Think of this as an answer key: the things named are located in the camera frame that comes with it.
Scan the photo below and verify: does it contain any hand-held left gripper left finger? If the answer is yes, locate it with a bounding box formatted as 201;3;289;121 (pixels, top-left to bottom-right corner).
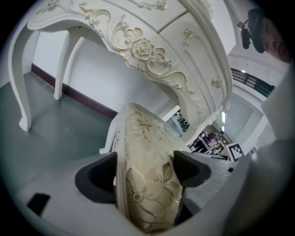
16;151;139;236

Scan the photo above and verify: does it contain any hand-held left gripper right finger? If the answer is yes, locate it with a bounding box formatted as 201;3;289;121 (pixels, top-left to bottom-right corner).
173;150;238;226

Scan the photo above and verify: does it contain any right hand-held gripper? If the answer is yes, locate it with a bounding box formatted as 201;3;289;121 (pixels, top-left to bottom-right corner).
226;142;245;162

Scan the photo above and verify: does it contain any cream cushioned stool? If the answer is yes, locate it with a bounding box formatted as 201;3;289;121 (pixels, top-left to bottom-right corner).
99;102;192;234

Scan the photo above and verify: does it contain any cream ornate dressing table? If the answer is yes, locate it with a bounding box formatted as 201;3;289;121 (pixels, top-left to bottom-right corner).
8;0;234;145

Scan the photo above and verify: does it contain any person's head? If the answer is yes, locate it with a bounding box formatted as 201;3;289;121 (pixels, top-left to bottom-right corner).
262;15;292;65

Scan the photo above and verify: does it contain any black head-mounted camera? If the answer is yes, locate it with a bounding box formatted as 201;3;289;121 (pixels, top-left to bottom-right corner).
236;8;268;54

